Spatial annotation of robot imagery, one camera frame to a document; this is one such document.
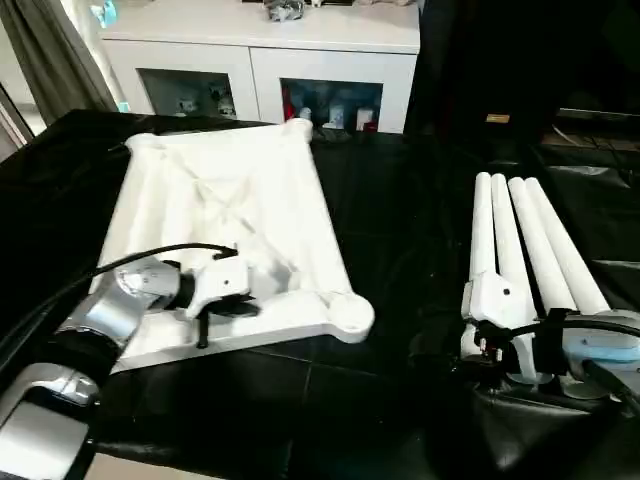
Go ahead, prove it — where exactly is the black horizontal bar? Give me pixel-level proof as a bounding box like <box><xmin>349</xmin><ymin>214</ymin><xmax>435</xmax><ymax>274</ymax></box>
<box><xmin>554</xmin><ymin>107</ymin><xmax>640</xmax><ymax>121</ymax></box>

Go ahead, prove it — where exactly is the grey crumpled object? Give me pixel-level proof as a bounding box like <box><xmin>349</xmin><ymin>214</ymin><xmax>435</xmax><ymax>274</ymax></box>
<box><xmin>264</xmin><ymin>0</ymin><xmax>306</xmax><ymax>24</ymax></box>

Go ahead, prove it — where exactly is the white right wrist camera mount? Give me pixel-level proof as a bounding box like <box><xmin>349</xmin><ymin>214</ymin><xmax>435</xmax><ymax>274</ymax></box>
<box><xmin>460</xmin><ymin>269</ymin><xmax>556</xmax><ymax>386</ymax></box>

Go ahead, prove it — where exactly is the black glossy mat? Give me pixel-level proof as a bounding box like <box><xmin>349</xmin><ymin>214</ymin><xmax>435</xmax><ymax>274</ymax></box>
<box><xmin>0</xmin><ymin>108</ymin><xmax>640</xmax><ymax>480</ymax></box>

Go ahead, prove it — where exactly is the white plastic stool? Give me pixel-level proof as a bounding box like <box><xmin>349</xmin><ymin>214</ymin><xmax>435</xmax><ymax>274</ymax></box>
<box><xmin>89</xmin><ymin>118</ymin><xmax>376</xmax><ymax>374</ymax></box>

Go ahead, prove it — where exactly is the grey curtain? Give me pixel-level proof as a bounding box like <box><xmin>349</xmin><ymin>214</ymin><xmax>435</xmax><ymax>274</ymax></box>
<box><xmin>0</xmin><ymin>0</ymin><xmax>119</xmax><ymax>126</ymax></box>

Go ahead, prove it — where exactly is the white cabinet with glass doors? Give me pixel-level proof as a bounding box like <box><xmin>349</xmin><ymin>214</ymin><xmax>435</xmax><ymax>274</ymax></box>
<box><xmin>97</xmin><ymin>0</ymin><xmax>421</xmax><ymax>135</ymax></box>

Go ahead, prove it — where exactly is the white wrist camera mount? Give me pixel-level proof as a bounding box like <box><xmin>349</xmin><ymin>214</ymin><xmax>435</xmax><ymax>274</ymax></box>
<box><xmin>184</xmin><ymin>244</ymin><xmax>257</xmax><ymax>319</ymax></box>
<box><xmin>460</xmin><ymin>269</ymin><xmax>556</xmax><ymax>386</ymax></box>

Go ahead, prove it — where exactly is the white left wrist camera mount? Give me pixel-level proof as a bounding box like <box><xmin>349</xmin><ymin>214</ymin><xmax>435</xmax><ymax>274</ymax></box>
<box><xmin>184</xmin><ymin>244</ymin><xmax>257</xmax><ymax>319</ymax></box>

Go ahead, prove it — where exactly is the light blue toy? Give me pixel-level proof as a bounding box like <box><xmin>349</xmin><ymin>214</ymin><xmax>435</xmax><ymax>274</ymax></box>
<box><xmin>89</xmin><ymin>0</ymin><xmax>119</xmax><ymax>29</ymax></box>

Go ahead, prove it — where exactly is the white plastic table leg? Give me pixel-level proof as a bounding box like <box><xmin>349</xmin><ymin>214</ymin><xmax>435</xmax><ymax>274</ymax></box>
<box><xmin>523</xmin><ymin>176</ymin><xmax>619</xmax><ymax>401</ymax></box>
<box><xmin>468</xmin><ymin>171</ymin><xmax>500</xmax><ymax>281</ymax></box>
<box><xmin>490</xmin><ymin>172</ymin><xmax>546</xmax><ymax>386</ymax></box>
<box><xmin>507</xmin><ymin>177</ymin><xmax>581</xmax><ymax>396</ymax></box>

